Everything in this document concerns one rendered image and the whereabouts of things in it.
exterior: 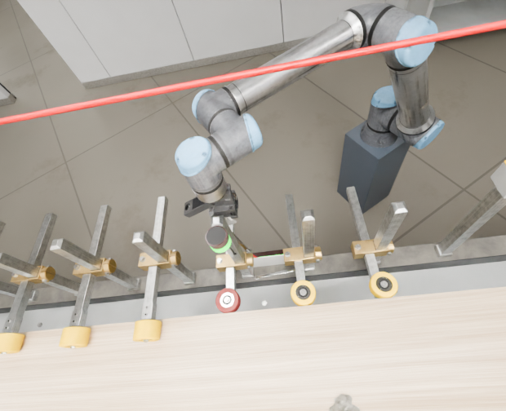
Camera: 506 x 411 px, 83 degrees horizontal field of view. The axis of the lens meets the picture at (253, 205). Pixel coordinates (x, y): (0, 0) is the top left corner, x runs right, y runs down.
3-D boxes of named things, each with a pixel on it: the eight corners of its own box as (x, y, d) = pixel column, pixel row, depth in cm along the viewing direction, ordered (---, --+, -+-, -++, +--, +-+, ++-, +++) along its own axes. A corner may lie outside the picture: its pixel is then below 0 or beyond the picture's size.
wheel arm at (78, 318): (104, 209, 120) (99, 205, 117) (112, 208, 120) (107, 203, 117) (72, 339, 94) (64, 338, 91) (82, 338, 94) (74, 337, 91)
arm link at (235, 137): (238, 100, 73) (197, 125, 71) (264, 124, 67) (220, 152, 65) (246, 127, 81) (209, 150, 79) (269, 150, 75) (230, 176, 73)
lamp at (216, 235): (225, 254, 97) (206, 226, 78) (241, 253, 96) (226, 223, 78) (225, 271, 94) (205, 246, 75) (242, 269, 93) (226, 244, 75)
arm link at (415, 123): (415, 112, 141) (398, -12, 79) (446, 131, 132) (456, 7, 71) (391, 136, 145) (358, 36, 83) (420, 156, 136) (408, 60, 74)
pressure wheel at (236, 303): (224, 296, 106) (215, 288, 97) (245, 294, 106) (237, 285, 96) (224, 319, 102) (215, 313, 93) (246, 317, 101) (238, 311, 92)
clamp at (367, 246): (349, 245, 108) (351, 240, 104) (387, 240, 106) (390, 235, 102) (353, 261, 105) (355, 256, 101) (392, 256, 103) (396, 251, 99)
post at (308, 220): (304, 265, 121) (300, 209, 80) (312, 264, 120) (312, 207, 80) (304, 273, 119) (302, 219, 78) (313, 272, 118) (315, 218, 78)
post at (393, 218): (364, 260, 120) (391, 201, 79) (372, 259, 119) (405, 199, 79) (366, 268, 118) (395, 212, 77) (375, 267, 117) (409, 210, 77)
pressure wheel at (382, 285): (360, 295, 99) (366, 286, 89) (371, 276, 101) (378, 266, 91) (383, 310, 95) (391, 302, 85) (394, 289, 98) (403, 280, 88)
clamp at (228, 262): (219, 259, 112) (215, 254, 107) (253, 255, 110) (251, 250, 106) (219, 273, 109) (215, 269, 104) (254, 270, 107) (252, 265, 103)
